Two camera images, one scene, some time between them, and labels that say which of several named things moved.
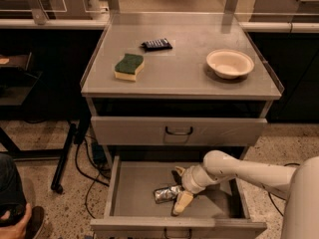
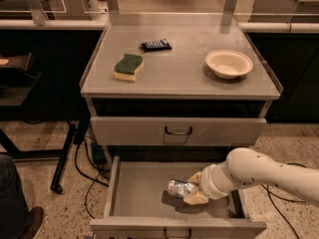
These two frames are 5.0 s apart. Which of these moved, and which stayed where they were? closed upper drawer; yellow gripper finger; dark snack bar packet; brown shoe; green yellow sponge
Moved: yellow gripper finger
Stayed: green yellow sponge; dark snack bar packet; closed upper drawer; brown shoe
